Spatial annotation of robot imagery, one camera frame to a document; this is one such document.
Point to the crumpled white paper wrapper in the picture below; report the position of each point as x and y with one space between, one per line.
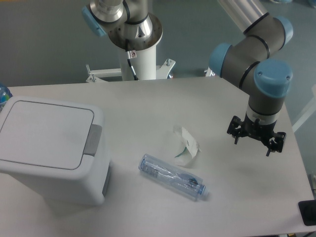
189 147

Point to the grey lid push button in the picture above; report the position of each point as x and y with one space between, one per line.
93 139

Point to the white frame bar at right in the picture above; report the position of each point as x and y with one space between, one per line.
306 112

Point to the empty clear plastic bottle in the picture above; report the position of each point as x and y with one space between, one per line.
173 178

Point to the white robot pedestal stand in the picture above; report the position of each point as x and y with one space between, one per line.
136 52

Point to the silver robot arm base joint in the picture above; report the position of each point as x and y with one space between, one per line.
102 16

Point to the black device at table edge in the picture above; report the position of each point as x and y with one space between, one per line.
308 212

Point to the white trash can lid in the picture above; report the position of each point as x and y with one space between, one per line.
42 134

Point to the white plastic trash can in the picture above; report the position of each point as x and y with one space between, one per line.
85 184

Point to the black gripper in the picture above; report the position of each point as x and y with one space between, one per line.
253 129

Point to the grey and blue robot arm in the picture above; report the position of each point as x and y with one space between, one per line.
249 66

